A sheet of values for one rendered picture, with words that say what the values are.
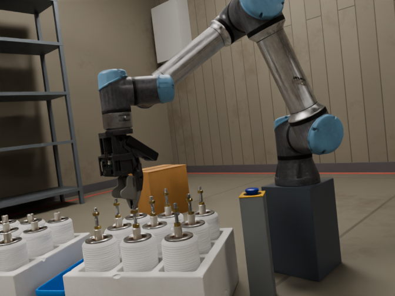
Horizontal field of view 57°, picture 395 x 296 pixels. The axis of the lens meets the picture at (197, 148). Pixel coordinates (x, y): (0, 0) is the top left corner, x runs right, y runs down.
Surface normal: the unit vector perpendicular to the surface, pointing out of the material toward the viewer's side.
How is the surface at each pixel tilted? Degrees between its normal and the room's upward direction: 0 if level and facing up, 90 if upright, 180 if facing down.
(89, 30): 90
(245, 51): 90
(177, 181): 90
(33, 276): 90
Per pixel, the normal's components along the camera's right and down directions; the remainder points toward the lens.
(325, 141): 0.34, 0.14
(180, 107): -0.68, 0.12
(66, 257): 0.96, -0.10
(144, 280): -0.28, 0.09
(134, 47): 0.73, -0.04
